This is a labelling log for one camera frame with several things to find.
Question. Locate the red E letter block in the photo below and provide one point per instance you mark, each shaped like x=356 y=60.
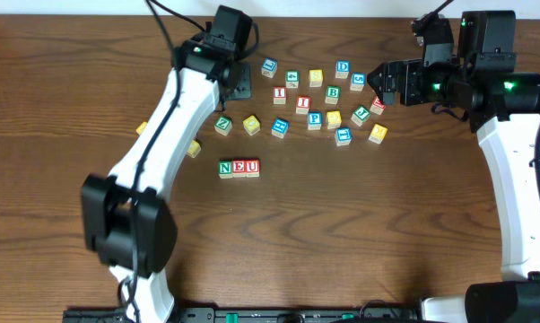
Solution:
x=238 y=168

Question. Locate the yellow block beside P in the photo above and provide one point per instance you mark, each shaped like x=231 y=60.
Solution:
x=334 y=119

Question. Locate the green J letter block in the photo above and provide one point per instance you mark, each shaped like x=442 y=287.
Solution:
x=360 y=116

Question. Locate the blue P letter block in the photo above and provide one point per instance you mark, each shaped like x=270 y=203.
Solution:
x=314 y=121

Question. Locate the yellow block beside Z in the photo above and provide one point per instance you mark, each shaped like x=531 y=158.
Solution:
x=251 y=125

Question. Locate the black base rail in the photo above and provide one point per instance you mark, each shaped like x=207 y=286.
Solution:
x=252 y=315

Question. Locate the yellow K letter block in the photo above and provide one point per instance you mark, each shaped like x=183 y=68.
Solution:
x=378 y=133

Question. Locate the yellow block far left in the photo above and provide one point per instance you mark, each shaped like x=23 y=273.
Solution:
x=141 y=128

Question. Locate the blue D block upper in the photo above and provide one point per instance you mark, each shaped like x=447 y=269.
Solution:
x=342 y=69

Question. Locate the red U letter block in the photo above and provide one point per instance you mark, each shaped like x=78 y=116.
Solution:
x=252 y=168

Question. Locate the green N letter block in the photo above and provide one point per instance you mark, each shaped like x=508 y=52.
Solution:
x=225 y=169

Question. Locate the blue T letter block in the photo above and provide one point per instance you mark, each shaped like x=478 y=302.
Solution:
x=343 y=136

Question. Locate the blue 5 number block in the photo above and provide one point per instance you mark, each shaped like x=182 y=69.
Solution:
x=358 y=82

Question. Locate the green Z letter block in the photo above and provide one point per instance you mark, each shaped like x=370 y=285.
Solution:
x=223 y=125

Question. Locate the blue H letter block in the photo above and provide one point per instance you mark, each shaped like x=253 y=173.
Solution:
x=279 y=128

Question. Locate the red i block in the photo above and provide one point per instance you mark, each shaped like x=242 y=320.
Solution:
x=302 y=105
x=279 y=95

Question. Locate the green 4 number block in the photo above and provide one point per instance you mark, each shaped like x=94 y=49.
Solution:
x=292 y=79

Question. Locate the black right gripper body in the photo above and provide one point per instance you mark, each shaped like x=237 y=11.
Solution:
x=402 y=82

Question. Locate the blue L block tilted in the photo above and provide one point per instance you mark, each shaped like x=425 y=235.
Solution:
x=269 y=67

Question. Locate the green B letter block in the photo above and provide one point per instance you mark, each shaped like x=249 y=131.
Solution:
x=332 y=94

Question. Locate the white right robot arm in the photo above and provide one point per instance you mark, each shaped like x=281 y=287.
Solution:
x=473 y=69

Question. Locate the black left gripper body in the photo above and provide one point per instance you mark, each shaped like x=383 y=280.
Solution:
x=239 y=85

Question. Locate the yellow block upper middle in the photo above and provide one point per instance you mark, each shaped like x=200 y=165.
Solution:
x=316 y=78

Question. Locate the red M letter block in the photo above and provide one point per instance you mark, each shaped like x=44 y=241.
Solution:
x=377 y=107

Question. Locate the yellow O letter block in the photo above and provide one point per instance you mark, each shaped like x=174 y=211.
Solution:
x=194 y=149

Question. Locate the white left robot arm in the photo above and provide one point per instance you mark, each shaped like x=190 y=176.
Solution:
x=126 y=215

